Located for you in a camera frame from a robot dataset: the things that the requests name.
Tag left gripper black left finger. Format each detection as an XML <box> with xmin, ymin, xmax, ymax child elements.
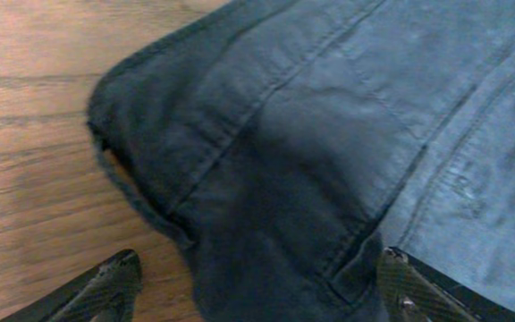
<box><xmin>0</xmin><ymin>250</ymin><xmax>142</xmax><ymax>322</ymax></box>

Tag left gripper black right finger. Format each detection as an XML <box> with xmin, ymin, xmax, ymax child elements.
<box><xmin>376</xmin><ymin>247</ymin><xmax>515</xmax><ymax>322</ymax></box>

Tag navy blue shorts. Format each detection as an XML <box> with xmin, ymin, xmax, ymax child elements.
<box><xmin>88</xmin><ymin>0</ymin><xmax>515</xmax><ymax>321</ymax></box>

